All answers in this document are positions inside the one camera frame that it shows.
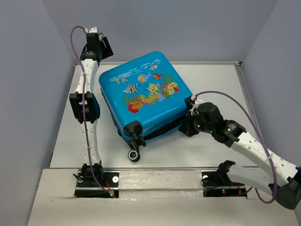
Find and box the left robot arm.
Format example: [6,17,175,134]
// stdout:
[69,27,112,187]

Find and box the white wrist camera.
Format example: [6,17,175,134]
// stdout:
[190,95,204,116]
[87,26,99,34]

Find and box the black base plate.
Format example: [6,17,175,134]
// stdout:
[200,171,247,198]
[73,170,119,198]

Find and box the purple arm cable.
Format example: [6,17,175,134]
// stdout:
[70,25,112,195]
[194,90,277,203]

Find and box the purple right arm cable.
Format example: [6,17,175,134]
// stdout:
[194,90,277,203]

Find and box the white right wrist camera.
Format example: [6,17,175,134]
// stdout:
[190,95,204,116]

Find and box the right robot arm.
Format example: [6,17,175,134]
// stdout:
[179,100,301,210]

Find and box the blue kids suitcase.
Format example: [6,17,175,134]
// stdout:
[99,51,192,162]

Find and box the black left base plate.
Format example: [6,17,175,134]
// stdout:
[73,170,119,198]

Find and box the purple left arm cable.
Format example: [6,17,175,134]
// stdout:
[70,25,112,195]

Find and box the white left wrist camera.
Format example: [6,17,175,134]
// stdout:
[87,26,99,34]

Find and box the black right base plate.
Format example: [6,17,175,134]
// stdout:
[200,171,247,198]

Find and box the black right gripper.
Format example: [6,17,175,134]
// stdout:
[178,110,214,135]

